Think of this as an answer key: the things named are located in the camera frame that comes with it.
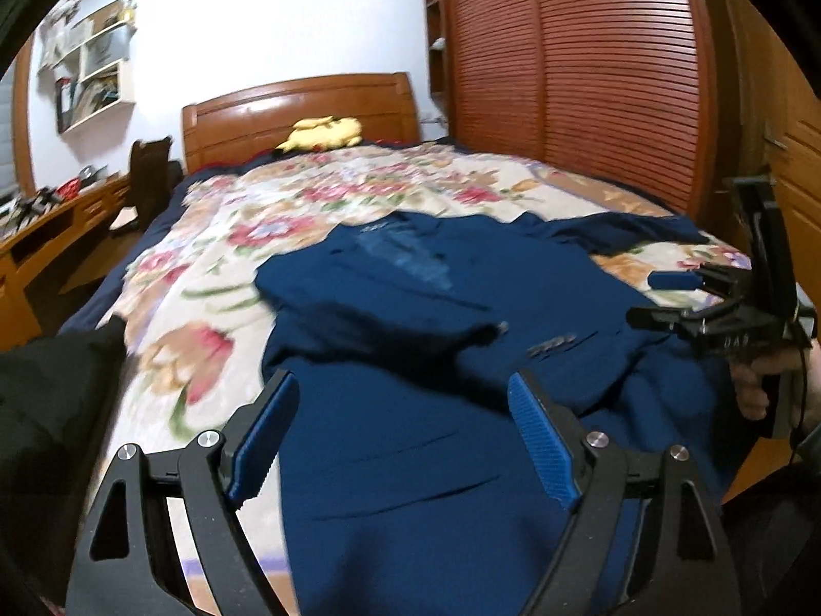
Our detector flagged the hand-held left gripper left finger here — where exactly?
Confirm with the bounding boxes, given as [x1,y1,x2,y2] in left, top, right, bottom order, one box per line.
[64,369,302,616]

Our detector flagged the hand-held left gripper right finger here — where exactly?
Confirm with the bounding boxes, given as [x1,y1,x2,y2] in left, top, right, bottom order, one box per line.
[506,369,745,616]

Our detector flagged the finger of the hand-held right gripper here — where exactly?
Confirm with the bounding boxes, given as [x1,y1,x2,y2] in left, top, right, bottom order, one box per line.
[626,298,749,342]
[647,263,753,302]

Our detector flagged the navy blue suit jacket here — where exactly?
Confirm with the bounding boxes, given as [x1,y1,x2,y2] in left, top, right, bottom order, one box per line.
[255,208,735,616]

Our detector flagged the person's right forearm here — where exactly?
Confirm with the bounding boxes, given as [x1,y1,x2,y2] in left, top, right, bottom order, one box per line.
[792,343,821,463]

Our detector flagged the person's right hand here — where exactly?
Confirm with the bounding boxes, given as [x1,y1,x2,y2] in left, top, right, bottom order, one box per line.
[731,359,778,423]

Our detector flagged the wooden door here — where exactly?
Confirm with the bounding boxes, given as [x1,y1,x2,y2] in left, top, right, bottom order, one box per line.
[718,0,821,309]

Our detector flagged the floral blanket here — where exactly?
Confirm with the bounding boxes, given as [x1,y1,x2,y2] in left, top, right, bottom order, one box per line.
[90,141,761,616]

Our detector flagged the wooden louvered wardrobe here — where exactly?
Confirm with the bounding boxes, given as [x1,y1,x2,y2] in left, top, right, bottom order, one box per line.
[423,0,726,219]

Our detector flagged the black cloth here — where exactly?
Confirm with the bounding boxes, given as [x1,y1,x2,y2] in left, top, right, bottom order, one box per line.
[0,314,129,616]

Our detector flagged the navy blue bedsheet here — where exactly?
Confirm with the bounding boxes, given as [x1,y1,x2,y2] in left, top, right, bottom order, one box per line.
[57,170,193,335]

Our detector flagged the person's dark clothing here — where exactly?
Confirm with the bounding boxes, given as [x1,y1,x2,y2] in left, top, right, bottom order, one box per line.
[721,455,821,616]

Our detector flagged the dark brown chair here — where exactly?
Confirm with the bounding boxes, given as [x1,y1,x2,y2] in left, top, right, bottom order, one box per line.
[109,136,184,238]

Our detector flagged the wooden desk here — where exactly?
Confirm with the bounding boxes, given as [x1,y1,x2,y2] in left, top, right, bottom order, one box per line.
[0,170,139,354]

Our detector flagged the yellow plush toy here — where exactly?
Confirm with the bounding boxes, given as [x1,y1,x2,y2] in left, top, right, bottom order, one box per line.
[282,114,361,153]

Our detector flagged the wooden bed headboard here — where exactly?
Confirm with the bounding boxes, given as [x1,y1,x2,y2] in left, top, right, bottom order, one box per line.
[181,72,421,174]

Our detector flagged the pile of desk clutter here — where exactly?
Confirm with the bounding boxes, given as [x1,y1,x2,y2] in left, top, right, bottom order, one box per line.
[0,165,110,238]

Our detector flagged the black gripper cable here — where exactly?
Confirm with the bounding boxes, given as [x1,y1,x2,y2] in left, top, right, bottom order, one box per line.
[792,308,821,447]

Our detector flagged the white wall shelf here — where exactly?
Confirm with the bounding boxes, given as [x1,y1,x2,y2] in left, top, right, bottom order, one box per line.
[38,0,139,136]

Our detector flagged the window with wooden frame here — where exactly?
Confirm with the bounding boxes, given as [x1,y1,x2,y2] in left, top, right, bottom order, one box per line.
[0,32,38,197]

